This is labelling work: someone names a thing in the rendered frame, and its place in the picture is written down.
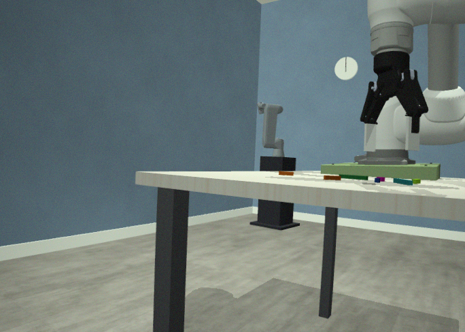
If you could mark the turquoise rod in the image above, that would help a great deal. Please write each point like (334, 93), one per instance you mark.
(401, 181)

